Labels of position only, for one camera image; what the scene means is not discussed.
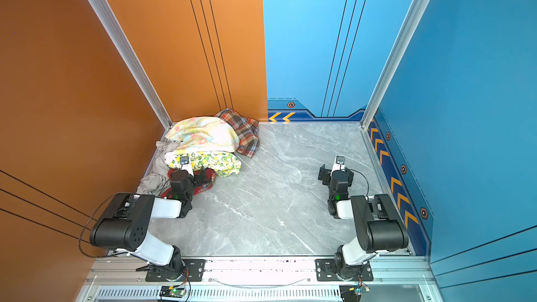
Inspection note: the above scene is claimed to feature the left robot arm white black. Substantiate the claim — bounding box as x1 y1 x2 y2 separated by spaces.
89 168 216 282

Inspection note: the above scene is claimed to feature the grey cloth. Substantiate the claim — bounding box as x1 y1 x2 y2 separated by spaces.
136 141 180 197

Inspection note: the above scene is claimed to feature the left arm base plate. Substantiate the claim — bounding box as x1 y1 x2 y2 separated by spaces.
145 258 206 283

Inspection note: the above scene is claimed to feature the aluminium mounting rail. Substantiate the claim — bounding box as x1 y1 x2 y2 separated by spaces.
83 256 436 286

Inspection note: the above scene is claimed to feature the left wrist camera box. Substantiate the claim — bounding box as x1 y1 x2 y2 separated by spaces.
180 155 194 176

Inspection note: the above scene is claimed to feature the right circuit board with wires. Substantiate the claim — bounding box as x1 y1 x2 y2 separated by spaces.
339 285 371 302

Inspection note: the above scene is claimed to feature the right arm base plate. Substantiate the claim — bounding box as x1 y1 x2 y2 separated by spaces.
315 258 374 282

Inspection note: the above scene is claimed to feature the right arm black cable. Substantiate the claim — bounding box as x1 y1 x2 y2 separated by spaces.
347 168 371 199

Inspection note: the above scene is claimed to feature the left aluminium corner post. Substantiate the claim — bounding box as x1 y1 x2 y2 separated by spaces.
88 0 173 129

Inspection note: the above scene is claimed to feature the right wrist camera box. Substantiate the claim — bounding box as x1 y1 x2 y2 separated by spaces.
331 155 345 173

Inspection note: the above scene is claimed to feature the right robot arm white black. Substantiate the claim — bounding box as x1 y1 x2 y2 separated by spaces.
318 162 410 281

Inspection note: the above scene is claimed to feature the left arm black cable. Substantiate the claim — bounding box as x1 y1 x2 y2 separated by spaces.
77 194 127 259

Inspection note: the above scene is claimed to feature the green circuit board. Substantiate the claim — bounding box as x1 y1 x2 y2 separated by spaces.
159 286 187 301

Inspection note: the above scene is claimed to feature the red plaid cloth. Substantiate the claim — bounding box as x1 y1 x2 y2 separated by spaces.
216 108 260 158

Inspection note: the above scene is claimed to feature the lemon print cloth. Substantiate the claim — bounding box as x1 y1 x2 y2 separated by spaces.
164 151 241 177

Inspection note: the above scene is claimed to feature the pastel floral cloth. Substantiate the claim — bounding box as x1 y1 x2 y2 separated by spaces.
164 117 240 155

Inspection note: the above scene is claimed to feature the right aluminium corner post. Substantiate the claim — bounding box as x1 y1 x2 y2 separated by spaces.
361 0 430 130

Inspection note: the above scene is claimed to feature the aluminium corner post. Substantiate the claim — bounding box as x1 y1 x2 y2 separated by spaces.
88 0 173 129
361 0 430 130

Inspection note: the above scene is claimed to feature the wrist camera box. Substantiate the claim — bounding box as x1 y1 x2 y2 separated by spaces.
331 155 345 173
180 155 194 176

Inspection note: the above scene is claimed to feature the dark red cloth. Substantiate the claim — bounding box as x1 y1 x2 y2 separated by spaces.
159 168 218 199

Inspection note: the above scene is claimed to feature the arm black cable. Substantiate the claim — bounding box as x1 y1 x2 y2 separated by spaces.
347 168 371 199
77 194 127 259

